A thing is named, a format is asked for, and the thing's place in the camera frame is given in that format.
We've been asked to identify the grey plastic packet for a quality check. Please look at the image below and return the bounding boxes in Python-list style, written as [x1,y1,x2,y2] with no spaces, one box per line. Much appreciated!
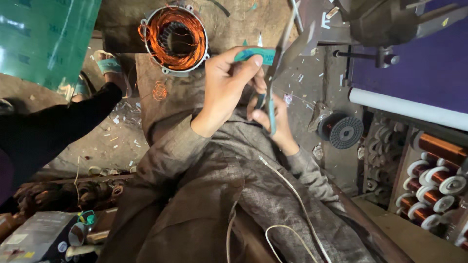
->
[0,211,78,263]

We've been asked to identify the teal handled scissors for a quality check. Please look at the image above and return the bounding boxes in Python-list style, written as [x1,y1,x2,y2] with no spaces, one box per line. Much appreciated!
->
[255,0,317,136]

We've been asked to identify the heap of white bobbins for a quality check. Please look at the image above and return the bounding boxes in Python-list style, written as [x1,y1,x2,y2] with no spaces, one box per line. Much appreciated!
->
[360,116,411,196]

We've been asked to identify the small loose copper wire coil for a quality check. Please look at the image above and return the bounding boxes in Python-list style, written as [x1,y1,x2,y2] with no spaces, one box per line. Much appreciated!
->
[152,81,168,102]

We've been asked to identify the large green insulation sheet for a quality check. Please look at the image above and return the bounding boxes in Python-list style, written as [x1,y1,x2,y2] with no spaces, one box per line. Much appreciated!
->
[0,0,102,93]

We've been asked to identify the person's left hand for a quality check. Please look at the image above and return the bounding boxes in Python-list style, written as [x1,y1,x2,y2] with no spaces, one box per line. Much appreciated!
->
[190,46,268,138]

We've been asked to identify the black spool of copper wire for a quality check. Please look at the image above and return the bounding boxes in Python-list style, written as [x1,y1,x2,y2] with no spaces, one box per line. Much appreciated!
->
[317,112,365,150]

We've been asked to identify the green insulation paper strip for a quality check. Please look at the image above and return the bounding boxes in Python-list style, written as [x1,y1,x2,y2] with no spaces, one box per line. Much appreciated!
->
[234,47,277,66]

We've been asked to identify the purple sheet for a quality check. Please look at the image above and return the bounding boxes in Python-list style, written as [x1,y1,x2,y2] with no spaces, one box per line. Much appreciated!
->
[350,0,468,114]

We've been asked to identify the scattered white paper scraps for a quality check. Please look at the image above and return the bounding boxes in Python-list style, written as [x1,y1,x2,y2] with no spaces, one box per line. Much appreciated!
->
[87,98,147,169]

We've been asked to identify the white cable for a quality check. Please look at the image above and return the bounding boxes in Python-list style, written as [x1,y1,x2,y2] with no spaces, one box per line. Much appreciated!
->
[226,155,334,263]

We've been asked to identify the wooden work block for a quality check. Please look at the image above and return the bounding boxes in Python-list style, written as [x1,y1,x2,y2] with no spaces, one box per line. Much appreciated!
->
[135,53,207,147]

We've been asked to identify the white roll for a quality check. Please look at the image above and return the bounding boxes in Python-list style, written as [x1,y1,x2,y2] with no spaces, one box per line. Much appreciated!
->
[348,87,468,132]

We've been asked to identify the crate of copper wire spools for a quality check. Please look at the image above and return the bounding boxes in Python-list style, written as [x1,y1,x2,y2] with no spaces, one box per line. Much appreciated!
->
[394,131,468,253]

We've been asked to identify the motor stator with copper winding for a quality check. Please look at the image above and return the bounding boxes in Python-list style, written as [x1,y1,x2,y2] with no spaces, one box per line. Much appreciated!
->
[138,4,211,77]

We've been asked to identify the person's right hand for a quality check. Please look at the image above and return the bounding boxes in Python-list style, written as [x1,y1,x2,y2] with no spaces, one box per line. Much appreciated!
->
[247,94,301,156]

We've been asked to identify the heap of old dark windings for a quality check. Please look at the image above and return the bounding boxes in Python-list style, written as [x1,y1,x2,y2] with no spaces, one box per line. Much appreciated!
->
[14,178,127,220]

